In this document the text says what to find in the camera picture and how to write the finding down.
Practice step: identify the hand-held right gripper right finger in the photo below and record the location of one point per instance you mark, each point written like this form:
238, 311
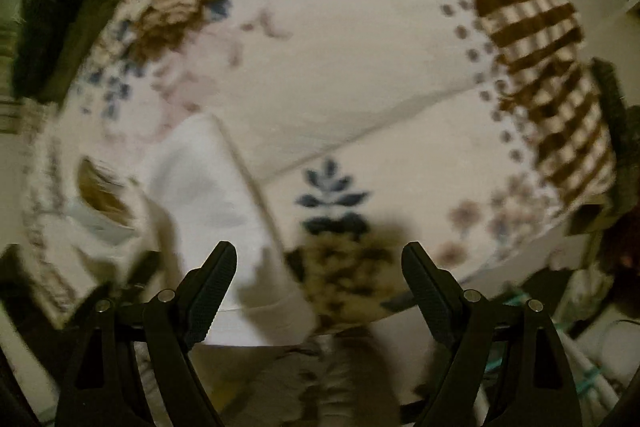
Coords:
426, 296

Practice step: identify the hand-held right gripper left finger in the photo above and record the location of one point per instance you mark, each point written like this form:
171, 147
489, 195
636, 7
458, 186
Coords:
213, 296

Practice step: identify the white pants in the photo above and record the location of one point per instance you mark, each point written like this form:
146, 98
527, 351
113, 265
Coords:
200, 207

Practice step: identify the floral printed blanket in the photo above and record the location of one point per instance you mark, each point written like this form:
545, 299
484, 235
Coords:
350, 72

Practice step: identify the dark green cloth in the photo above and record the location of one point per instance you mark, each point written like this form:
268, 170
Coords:
614, 117

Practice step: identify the dark fuzzy cloth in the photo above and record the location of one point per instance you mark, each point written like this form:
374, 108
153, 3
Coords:
60, 12

